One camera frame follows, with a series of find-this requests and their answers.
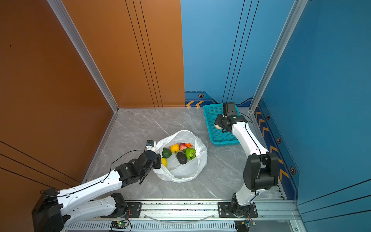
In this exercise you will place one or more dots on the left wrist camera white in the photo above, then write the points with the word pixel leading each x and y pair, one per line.
pixel 150 145

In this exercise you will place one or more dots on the light green bumpy fruit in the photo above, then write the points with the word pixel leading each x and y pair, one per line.
pixel 190 153

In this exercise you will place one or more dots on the teal plastic basket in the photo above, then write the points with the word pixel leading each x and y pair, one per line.
pixel 216 136

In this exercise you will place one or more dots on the green mango fruit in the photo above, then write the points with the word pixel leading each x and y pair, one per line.
pixel 166 153

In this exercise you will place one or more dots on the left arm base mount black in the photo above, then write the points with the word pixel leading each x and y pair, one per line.
pixel 129 210

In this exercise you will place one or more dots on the circuit board right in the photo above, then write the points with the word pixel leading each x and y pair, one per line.
pixel 248 224

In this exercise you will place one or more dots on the yellow lemon fruit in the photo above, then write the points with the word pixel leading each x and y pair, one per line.
pixel 164 162

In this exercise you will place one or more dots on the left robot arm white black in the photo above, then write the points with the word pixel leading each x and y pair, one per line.
pixel 58 209

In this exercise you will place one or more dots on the dark avocado fruit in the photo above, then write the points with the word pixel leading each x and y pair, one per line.
pixel 181 157

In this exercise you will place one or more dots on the aluminium corner post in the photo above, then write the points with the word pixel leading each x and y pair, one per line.
pixel 285 35
pixel 73 34

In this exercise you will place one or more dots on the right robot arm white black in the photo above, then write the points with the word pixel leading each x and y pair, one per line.
pixel 261 170

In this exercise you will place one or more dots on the aluminium corner post right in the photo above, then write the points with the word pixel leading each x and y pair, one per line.
pixel 285 35

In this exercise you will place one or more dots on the aluminium corner post left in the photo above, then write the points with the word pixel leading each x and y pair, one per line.
pixel 73 34

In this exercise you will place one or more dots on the yellow orange bumpy fruit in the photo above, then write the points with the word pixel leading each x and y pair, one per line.
pixel 175 148

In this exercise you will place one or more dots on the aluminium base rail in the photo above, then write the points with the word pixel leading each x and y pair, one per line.
pixel 200 216

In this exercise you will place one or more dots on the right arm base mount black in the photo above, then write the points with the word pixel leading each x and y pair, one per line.
pixel 233 210

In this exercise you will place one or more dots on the white plastic bag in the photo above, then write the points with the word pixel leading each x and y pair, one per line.
pixel 175 171

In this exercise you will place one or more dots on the pink peach fruit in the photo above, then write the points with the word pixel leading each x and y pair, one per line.
pixel 183 147

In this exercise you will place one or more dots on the green circuit board left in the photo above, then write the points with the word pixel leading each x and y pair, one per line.
pixel 119 226

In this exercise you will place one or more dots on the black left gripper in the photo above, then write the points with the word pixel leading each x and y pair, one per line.
pixel 158 161

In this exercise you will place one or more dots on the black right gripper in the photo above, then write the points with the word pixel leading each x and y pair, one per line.
pixel 218 120

